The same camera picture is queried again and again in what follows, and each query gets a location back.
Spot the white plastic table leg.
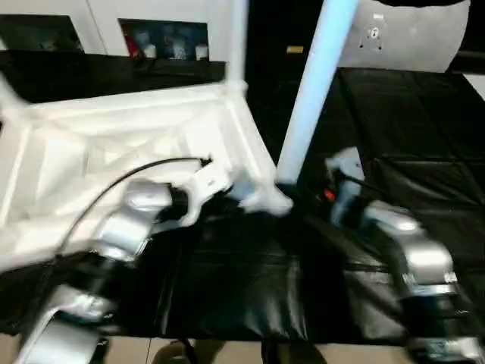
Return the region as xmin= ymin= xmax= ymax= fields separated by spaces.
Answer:
xmin=225 ymin=0 xmax=252 ymax=95
xmin=0 ymin=71 xmax=30 ymax=119
xmin=275 ymin=0 xmax=360 ymax=187

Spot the white plastic table top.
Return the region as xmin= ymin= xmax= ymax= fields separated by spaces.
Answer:
xmin=0 ymin=80 xmax=296 ymax=275

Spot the dark left robot foot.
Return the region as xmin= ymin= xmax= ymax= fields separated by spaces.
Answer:
xmin=154 ymin=338 xmax=199 ymax=364

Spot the dark robot foot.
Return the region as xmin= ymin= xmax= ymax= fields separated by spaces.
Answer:
xmin=154 ymin=338 xmax=199 ymax=364
xmin=260 ymin=338 xmax=324 ymax=364

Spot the dark right robot foot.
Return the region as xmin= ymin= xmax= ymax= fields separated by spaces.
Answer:
xmin=260 ymin=338 xmax=324 ymax=364

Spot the white curved plastic panel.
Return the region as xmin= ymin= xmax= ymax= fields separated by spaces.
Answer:
xmin=338 ymin=0 xmax=471 ymax=74

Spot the red bottle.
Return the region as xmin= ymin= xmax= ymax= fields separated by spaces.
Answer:
xmin=127 ymin=27 xmax=140 ymax=58

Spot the white flat board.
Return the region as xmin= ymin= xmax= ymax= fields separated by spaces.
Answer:
xmin=463 ymin=71 xmax=485 ymax=93

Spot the black horizontal bar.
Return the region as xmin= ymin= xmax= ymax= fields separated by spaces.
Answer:
xmin=453 ymin=50 xmax=485 ymax=62

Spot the white glass-door cabinet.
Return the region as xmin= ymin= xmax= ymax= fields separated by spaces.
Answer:
xmin=0 ymin=0 xmax=236 ymax=62

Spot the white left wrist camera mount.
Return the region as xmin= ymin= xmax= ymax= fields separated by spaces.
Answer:
xmin=180 ymin=160 xmax=235 ymax=229

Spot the black left wrist camera cable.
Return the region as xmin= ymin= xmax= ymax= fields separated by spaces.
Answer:
xmin=40 ymin=156 xmax=214 ymax=275

